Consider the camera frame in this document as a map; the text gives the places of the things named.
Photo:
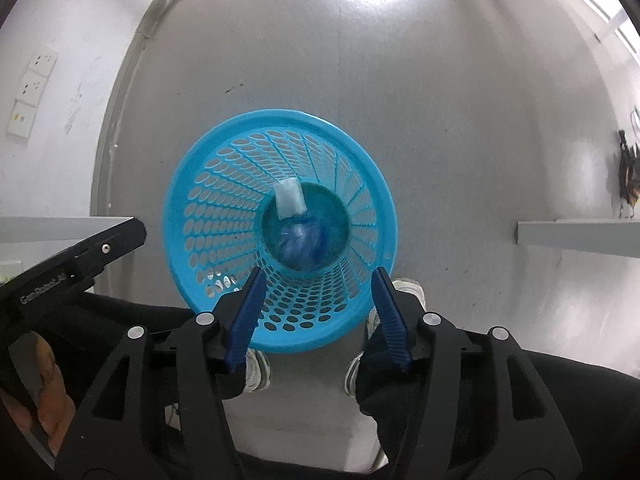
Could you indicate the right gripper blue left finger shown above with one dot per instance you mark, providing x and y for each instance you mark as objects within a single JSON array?
[{"x": 240, "y": 313}]

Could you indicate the blue plastic bag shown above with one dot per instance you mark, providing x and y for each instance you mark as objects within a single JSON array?
[{"x": 302, "y": 243}]

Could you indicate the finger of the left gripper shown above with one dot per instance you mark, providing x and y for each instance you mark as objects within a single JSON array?
[{"x": 93, "y": 254}]

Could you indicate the white wall socket panel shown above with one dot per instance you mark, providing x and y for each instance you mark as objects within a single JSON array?
[{"x": 30, "y": 90}]

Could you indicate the left white sneaker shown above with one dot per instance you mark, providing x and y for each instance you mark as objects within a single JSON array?
[{"x": 258, "y": 371}]

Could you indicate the person's left hand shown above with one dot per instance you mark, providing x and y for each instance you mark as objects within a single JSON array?
[{"x": 34, "y": 361}]

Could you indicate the blue plastic trash basket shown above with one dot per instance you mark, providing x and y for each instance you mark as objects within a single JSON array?
[{"x": 220, "y": 223}]

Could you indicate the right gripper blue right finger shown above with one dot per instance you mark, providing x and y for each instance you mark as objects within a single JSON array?
[{"x": 394, "y": 328}]

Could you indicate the white tissue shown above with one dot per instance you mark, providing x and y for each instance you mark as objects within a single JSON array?
[{"x": 290, "y": 199}]

